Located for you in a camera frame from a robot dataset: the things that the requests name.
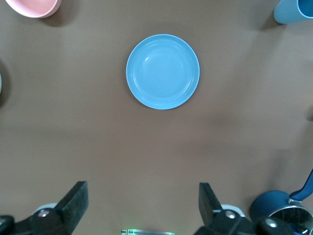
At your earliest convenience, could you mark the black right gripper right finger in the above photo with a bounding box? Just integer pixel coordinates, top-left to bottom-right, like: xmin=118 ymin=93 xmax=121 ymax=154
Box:
xmin=194 ymin=182 xmax=295 ymax=235

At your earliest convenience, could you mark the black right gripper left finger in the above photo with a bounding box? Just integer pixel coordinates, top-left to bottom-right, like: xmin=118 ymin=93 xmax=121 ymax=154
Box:
xmin=0 ymin=181 xmax=89 ymax=235

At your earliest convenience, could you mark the blue plate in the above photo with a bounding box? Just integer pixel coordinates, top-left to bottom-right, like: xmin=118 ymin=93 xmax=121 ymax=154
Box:
xmin=126 ymin=34 xmax=201 ymax=110

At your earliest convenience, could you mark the dark blue saucepan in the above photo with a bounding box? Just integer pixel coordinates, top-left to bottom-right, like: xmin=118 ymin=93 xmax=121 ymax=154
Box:
xmin=249 ymin=167 xmax=313 ymax=235

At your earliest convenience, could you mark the brown table cover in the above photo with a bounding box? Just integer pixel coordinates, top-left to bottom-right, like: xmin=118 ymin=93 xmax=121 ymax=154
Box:
xmin=0 ymin=0 xmax=313 ymax=235

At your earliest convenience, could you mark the glass saucepan lid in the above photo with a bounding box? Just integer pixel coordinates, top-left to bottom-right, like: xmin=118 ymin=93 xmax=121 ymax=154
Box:
xmin=268 ymin=205 xmax=313 ymax=235

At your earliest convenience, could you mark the pink bowl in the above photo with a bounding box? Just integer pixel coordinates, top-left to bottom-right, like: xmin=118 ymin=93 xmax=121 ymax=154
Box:
xmin=4 ymin=0 xmax=62 ymax=19

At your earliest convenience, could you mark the blue cup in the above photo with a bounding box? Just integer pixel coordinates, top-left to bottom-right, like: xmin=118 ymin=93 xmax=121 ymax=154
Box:
xmin=273 ymin=0 xmax=313 ymax=24

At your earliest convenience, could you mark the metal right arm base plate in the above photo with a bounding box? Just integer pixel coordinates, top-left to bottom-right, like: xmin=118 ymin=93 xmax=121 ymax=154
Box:
xmin=121 ymin=229 xmax=176 ymax=235

